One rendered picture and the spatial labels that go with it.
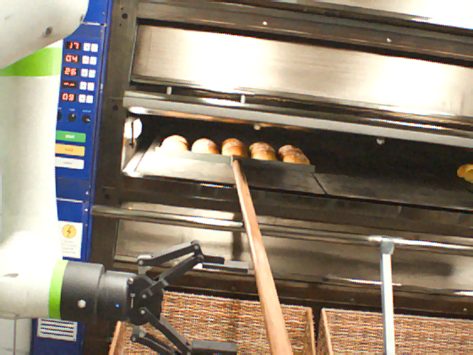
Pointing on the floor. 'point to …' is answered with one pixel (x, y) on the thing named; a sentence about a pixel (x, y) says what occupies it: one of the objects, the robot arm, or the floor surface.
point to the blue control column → (42, 345)
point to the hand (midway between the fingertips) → (235, 308)
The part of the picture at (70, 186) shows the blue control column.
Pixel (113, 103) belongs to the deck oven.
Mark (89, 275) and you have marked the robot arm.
